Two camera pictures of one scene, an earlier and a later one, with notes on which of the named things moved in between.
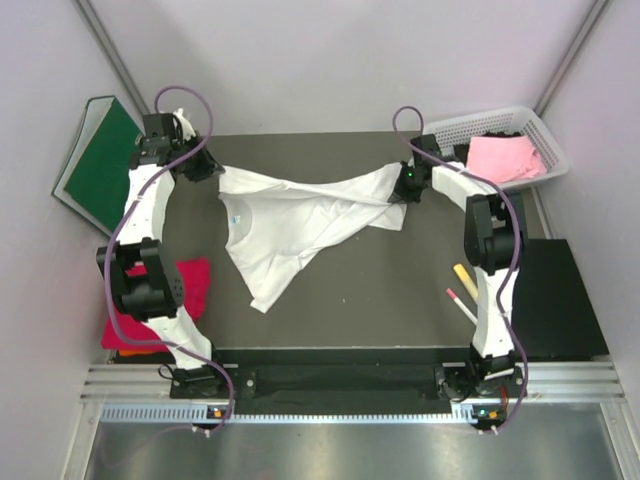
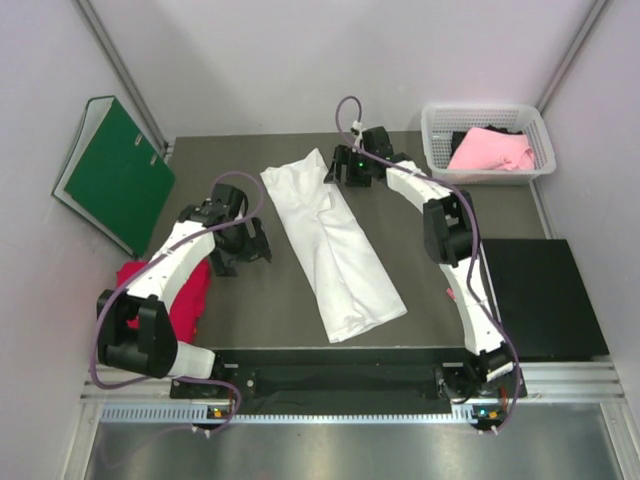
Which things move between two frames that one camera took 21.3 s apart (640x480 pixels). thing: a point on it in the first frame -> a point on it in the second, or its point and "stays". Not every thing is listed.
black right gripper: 400,193 -> 342,155
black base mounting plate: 289,380 stays
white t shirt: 270,225 -> 327,252
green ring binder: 94,177 stays
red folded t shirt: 194,277 stays
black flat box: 553,316 stays
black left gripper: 208,167 -> 224,262
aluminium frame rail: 570,380 stays
